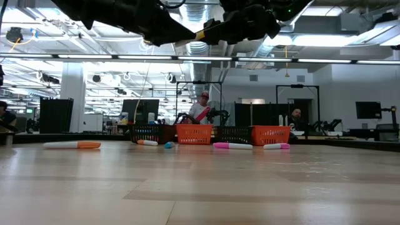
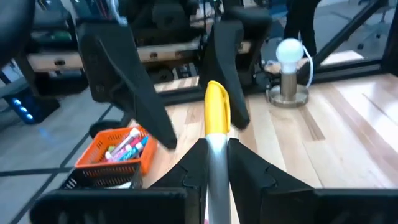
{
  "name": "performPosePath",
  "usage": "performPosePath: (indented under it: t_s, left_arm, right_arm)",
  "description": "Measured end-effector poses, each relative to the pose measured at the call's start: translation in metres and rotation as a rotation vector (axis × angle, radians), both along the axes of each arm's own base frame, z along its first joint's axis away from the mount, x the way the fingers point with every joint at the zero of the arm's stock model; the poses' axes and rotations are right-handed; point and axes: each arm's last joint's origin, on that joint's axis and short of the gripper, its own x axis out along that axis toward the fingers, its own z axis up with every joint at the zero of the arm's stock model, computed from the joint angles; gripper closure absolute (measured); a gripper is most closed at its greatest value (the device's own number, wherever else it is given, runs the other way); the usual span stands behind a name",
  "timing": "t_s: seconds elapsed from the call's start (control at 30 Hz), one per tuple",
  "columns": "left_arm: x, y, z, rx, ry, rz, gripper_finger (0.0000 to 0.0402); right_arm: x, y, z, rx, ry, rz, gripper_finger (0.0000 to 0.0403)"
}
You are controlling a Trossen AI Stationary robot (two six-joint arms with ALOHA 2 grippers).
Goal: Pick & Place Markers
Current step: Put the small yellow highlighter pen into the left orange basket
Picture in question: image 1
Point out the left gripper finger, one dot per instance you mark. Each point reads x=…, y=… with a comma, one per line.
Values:
x=168, y=34

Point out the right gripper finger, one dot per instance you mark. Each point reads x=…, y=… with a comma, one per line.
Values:
x=222, y=31

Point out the pink cap white marker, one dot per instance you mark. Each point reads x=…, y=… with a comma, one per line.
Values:
x=232, y=146

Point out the pink slim marker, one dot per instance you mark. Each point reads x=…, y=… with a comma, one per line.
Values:
x=276, y=146

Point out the orange slim marker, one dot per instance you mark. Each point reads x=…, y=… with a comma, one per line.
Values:
x=72, y=145

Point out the black background robot arm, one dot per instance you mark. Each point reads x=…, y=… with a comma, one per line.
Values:
x=328, y=125
x=218, y=113

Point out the black monitor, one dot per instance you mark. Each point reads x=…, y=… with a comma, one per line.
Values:
x=140, y=109
x=368, y=110

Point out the person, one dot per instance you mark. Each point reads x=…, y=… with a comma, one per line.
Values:
x=200, y=111
x=295, y=120
x=6, y=117

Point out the white bottle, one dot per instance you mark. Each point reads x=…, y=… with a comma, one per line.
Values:
x=151, y=118
x=124, y=118

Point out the black partition panel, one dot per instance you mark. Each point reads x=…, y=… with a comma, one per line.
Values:
x=56, y=115
x=265, y=114

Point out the black plastic mesh basket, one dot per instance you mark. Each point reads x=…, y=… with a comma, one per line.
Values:
x=234, y=135
x=147, y=133

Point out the orange plastic mesh basket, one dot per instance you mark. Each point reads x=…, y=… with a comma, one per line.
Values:
x=193, y=134
x=270, y=135

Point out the blue cap white marker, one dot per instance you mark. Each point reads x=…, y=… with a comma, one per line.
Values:
x=169, y=145

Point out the dark desk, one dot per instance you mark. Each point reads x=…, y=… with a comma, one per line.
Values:
x=375, y=132

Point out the silver ventilation duct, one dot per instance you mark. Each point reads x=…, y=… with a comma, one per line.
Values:
x=197, y=48

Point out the black stand frame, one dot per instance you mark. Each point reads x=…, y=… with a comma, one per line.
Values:
x=177, y=100
x=297, y=85

